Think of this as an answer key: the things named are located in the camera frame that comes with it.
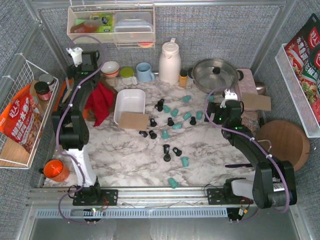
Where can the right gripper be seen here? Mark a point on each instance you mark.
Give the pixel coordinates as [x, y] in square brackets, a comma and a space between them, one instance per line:
[235, 107]

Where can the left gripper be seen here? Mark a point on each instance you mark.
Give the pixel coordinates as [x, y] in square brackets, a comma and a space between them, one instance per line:
[90, 58]

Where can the green coffee capsule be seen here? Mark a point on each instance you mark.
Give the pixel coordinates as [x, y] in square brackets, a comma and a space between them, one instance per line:
[187, 116]
[185, 161]
[174, 112]
[165, 134]
[166, 109]
[186, 98]
[177, 126]
[173, 183]
[199, 115]

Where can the white plastic storage basket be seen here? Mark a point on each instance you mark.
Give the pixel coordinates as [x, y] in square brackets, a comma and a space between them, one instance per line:
[129, 100]

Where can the black coffee capsule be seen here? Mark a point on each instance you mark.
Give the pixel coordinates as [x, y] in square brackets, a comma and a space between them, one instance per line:
[143, 133]
[152, 134]
[167, 157]
[153, 123]
[193, 121]
[170, 122]
[177, 151]
[159, 105]
[166, 148]

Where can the cardboard sheet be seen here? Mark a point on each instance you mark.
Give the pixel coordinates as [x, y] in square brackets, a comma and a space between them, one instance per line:
[133, 121]
[253, 102]

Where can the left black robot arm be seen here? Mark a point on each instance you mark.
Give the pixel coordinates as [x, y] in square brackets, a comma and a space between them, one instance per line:
[71, 130]

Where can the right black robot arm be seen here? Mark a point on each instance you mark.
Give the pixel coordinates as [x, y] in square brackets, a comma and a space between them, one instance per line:
[274, 182]

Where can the white orange striped bowl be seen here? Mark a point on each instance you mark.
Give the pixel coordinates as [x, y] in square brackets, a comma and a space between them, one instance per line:
[110, 69]

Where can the pink striped oven mitt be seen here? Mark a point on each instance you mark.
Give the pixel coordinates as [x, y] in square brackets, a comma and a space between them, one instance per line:
[251, 121]

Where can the orange plastic tray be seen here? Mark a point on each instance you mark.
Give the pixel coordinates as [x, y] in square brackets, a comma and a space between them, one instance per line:
[60, 95]

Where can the pink box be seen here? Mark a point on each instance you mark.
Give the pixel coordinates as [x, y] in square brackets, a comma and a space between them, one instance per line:
[245, 84]

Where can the steel pot with lid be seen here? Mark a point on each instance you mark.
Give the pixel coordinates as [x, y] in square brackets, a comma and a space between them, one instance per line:
[214, 74]

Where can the green lidded cup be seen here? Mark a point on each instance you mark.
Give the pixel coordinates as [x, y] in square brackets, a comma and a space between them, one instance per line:
[127, 76]

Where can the red cloth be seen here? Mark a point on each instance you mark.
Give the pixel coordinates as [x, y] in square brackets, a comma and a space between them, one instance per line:
[102, 105]

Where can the clear plastic food box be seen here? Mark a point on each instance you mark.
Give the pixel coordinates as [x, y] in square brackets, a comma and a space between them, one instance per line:
[133, 26]

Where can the yellow spice bottle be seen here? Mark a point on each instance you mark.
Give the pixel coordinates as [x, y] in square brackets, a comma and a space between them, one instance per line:
[183, 78]

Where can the blue mug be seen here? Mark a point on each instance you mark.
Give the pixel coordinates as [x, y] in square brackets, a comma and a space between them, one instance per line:
[144, 72]

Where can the red lidded jar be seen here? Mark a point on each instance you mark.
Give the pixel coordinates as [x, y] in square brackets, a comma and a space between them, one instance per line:
[42, 90]

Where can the round wooden board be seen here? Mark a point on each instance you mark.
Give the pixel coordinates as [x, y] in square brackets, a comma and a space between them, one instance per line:
[289, 142]

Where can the white thermos jug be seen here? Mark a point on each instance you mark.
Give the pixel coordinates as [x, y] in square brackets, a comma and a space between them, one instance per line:
[170, 62]

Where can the metal wire stand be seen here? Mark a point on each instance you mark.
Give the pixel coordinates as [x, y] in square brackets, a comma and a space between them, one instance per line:
[266, 144]

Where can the white wire basket right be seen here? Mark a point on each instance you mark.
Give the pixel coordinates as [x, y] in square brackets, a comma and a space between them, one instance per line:
[302, 106]

